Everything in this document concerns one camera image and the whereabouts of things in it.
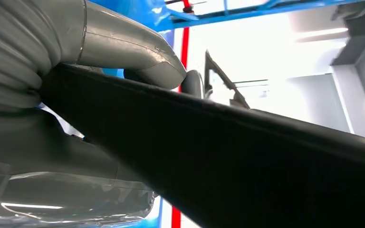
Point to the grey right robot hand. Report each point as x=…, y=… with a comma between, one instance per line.
x=122, y=47

